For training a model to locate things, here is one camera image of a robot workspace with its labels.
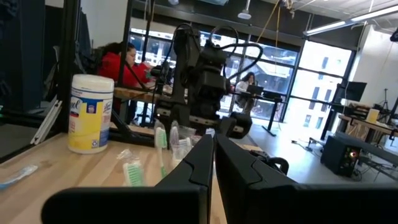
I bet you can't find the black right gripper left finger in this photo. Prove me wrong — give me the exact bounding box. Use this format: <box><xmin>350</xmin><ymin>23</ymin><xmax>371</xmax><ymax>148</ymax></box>
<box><xmin>41</xmin><ymin>133</ymin><xmax>216</xmax><ymax>224</ymax></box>

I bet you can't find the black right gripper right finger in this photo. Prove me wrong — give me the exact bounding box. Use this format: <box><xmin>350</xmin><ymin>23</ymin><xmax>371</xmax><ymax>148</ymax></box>
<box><xmin>215</xmin><ymin>133</ymin><xmax>398</xmax><ymax>224</ymax></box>

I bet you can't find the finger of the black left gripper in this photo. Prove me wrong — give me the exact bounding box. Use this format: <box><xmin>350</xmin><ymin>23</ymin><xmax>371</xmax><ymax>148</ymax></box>
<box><xmin>217</xmin><ymin>116</ymin><xmax>233</xmax><ymax>138</ymax></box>
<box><xmin>162</xmin><ymin>119</ymin><xmax>173</xmax><ymax>151</ymax></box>

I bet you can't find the purple-bristled toothbrush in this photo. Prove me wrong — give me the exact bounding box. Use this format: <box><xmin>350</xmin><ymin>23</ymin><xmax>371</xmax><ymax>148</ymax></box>
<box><xmin>169</xmin><ymin>121</ymin><xmax>181</xmax><ymax>169</ymax></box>

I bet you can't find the green white toothbrush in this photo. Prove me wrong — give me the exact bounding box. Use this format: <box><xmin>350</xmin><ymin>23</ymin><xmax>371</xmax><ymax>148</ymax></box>
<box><xmin>154</xmin><ymin>119</ymin><xmax>169</xmax><ymax>179</ymax></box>

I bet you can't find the person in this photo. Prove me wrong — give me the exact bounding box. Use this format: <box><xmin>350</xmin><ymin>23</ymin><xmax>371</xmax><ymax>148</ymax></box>
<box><xmin>98</xmin><ymin>41</ymin><xmax>154</xmax><ymax>124</ymax></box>
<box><xmin>234</xmin><ymin>71</ymin><xmax>259</xmax><ymax>117</ymax></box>

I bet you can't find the black curved clamp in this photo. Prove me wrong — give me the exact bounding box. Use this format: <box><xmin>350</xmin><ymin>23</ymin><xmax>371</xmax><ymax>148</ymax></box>
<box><xmin>248</xmin><ymin>149</ymin><xmax>290</xmax><ymax>176</ymax></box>

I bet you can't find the black laptop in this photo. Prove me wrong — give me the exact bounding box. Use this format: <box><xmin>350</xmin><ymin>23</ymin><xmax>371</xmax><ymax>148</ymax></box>
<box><xmin>246</xmin><ymin>84</ymin><xmax>265</xmax><ymax>96</ymax></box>

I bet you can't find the black desk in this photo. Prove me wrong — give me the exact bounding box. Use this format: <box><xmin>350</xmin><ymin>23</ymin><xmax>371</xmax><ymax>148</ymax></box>
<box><xmin>229</xmin><ymin>91</ymin><xmax>287</xmax><ymax>138</ymax></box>

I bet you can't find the black computer tower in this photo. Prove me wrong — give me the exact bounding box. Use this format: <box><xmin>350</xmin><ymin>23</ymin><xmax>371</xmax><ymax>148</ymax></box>
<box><xmin>320</xmin><ymin>134</ymin><xmax>362</xmax><ymax>178</ymax></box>

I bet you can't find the yellow white wipes canister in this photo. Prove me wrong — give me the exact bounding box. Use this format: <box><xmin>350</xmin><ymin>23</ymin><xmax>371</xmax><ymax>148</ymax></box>
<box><xmin>67</xmin><ymin>73</ymin><xmax>115</xmax><ymax>155</ymax></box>

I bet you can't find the wooden work desk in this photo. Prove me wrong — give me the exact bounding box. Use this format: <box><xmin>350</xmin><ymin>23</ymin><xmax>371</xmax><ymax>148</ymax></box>
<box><xmin>336</xmin><ymin>113</ymin><xmax>398</xmax><ymax>141</ymax></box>

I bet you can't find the pale yellow container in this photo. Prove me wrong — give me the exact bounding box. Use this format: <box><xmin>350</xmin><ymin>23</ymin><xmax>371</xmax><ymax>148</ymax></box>
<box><xmin>366</xmin><ymin>108</ymin><xmax>381</xmax><ymax>124</ymax></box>

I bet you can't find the white blue toothbrush in wrapper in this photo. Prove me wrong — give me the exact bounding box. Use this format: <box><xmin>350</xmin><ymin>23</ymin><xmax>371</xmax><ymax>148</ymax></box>
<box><xmin>0</xmin><ymin>164</ymin><xmax>39</xmax><ymax>191</ymax></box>

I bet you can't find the black monitor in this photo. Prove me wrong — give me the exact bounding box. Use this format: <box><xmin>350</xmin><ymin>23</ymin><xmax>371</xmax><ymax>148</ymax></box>
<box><xmin>336</xmin><ymin>81</ymin><xmax>368</xmax><ymax>103</ymax></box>

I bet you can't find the long ceiling light fixture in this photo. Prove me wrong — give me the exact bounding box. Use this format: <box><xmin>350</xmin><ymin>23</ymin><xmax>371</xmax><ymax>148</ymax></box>
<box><xmin>302</xmin><ymin>4</ymin><xmax>398</xmax><ymax>37</ymax></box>

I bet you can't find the dark blue panel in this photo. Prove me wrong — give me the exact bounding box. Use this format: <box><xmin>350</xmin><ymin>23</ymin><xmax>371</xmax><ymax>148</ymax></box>
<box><xmin>0</xmin><ymin>0</ymin><xmax>46</xmax><ymax>111</ymax></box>

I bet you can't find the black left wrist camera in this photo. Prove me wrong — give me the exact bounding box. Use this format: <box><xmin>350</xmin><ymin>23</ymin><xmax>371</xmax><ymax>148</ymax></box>
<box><xmin>201</xmin><ymin>70</ymin><xmax>228</xmax><ymax>95</ymax></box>

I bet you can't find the black table frame rim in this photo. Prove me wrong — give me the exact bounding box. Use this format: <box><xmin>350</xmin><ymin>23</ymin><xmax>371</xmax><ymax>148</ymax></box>
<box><xmin>0</xmin><ymin>123</ymin><xmax>163</xmax><ymax>164</ymax></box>

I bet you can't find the black frame post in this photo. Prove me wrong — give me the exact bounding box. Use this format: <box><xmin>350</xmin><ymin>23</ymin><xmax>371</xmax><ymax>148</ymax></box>
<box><xmin>58</xmin><ymin>0</ymin><xmax>81</xmax><ymax>133</ymax></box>

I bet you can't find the white aluminium bracket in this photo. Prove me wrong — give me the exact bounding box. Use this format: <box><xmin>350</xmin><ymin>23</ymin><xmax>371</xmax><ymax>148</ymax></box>
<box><xmin>30</xmin><ymin>99</ymin><xmax>63</xmax><ymax>146</ymax></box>

